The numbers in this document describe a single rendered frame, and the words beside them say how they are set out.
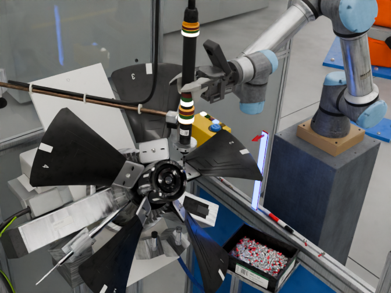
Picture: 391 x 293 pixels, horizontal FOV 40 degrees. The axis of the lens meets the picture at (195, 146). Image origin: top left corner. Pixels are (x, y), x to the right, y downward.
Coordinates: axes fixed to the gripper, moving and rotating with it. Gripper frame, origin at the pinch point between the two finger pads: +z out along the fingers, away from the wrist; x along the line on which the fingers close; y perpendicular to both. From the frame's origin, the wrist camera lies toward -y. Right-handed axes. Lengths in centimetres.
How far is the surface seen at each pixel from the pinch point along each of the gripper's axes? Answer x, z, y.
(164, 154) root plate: 2.1, 2.3, 23.0
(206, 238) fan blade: -11.8, -3.9, 48.1
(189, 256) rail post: 32, -38, 111
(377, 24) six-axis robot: 151, -357, 105
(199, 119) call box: 33, -39, 40
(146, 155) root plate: 6.5, 5.4, 24.4
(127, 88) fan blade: 20.3, 2.5, 9.6
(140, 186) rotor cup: -0.1, 12.3, 28.7
